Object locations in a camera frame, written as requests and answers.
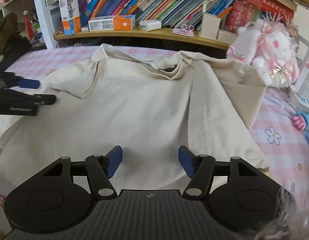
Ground beige pen holder organizer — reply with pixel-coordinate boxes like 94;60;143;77
199;13;238;44

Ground white power adapter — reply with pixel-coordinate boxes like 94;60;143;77
139;20;162;32

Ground red thick dictionary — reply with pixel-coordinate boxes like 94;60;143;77
224;0;294;33

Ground usmile white orange box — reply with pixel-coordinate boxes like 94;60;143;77
58;0;81;35

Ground cream t-shirt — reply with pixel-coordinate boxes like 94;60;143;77
0;44;269;190

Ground wooden white bookshelf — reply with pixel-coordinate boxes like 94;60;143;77
30;0;309;86

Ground pink white plush bunny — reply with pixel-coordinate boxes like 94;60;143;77
226;19;299;88

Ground blue pink hand toy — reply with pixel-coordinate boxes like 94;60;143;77
292;112;309;131

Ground white orange toothpaste box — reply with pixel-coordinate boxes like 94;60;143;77
88;15;135;31

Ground row of leaning books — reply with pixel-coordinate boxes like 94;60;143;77
78;0;236;30

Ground white power strip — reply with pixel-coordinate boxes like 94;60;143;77
289;82;309;113

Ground olive green bag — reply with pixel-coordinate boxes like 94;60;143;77
0;13;18;55

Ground pink checkered desk mat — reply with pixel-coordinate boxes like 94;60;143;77
0;45;309;235

